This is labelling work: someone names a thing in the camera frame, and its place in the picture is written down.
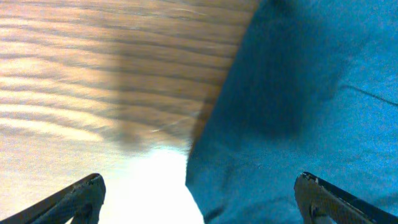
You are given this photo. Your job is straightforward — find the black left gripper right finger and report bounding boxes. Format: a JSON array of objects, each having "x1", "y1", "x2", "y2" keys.
[{"x1": 294, "y1": 172, "x2": 397, "y2": 224}]

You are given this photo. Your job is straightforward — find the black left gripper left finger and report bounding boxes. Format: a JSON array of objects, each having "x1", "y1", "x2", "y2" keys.
[{"x1": 1, "y1": 173, "x2": 106, "y2": 224}]

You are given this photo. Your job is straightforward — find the navy blue shorts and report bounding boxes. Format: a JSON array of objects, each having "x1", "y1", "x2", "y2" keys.
[{"x1": 186, "y1": 0, "x2": 397, "y2": 223}]

